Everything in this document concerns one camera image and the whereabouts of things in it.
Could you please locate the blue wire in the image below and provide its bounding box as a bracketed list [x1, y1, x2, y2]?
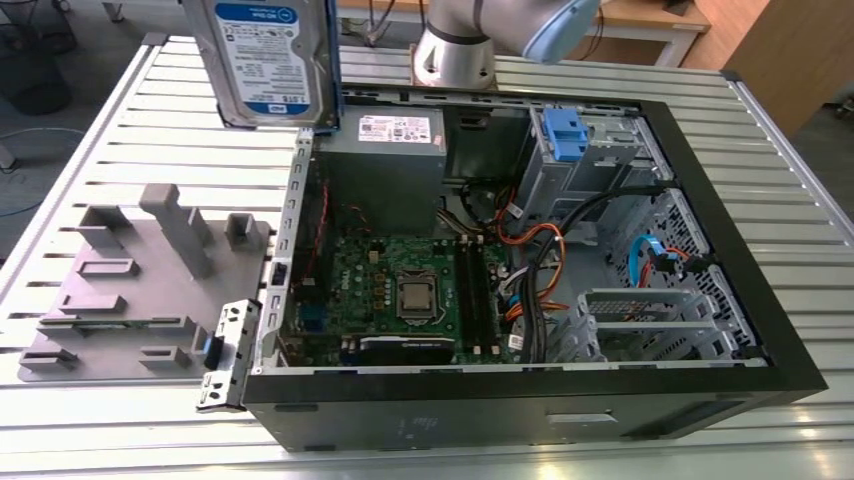
[628, 233, 676, 290]

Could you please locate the orange wire bundle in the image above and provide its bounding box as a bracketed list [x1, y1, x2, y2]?
[496, 222, 568, 321]

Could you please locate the blue floor cable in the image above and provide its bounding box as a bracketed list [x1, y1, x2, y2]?
[0, 127, 85, 139]

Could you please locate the black bin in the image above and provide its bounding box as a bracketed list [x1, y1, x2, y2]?
[0, 24, 73, 117]

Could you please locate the black graphics card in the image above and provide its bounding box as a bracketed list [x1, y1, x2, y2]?
[339, 334, 459, 366]

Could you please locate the silver disk bay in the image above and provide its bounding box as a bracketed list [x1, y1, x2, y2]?
[558, 287, 767, 365]

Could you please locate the green motherboard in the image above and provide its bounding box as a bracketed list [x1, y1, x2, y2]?
[279, 234, 528, 366]

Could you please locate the red wire with black plug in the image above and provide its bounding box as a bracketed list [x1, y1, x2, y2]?
[663, 247, 719, 276]

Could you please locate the grey parts rack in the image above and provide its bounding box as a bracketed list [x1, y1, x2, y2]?
[17, 182, 279, 385]

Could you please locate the CPU socket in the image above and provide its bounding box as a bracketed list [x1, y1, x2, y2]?
[392, 269, 446, 326]

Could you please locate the silver drive cage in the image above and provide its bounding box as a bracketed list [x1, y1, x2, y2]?
[516, 104, 672, 226]

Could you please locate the blue drive latch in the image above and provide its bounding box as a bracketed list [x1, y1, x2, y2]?
[543, 107, 592, 164]

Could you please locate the thin red wire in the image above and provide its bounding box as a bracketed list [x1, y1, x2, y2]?
[303, 177, 334, 286]

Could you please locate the wooden cabinet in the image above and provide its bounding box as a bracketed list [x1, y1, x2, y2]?
[723, 0, 854, 134]

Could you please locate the grey power supply unit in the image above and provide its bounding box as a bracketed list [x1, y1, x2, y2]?
[312, 104, 448, 236]

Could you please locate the yellow black wire bundle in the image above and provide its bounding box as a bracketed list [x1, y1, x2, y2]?
[436, 207, 486, 239]

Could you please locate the silver CPU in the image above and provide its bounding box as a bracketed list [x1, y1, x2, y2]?
[398, 279, 435, 311]

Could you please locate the thick black cable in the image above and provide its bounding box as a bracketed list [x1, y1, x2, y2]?
[519, 184, 668, 364]

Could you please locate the wooden desk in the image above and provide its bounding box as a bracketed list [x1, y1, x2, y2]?
[586, 0, 713, 69]

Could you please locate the metal expansion latch bracket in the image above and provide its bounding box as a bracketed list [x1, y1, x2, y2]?
[195, 297, 263, 414]

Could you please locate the white frame desk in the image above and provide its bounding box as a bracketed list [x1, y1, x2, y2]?
[99, 0, 428, 49]

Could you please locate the black RAM slot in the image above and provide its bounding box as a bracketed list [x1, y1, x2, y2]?
[474, 234, 502, 356]
[456, 234, 483, 355]

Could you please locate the hard disk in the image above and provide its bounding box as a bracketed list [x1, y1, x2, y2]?
[179, 0, 347, 137]

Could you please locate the black PC case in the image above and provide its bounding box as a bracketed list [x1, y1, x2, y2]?
[243, 78, 829, 454]

